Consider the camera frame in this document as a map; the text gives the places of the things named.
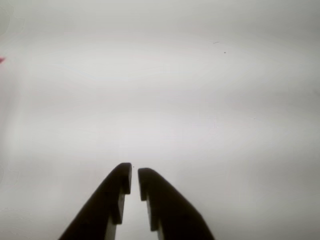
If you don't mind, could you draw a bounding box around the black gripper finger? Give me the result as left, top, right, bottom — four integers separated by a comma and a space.
137, 167, 216, 240
57, 162, 133, 240

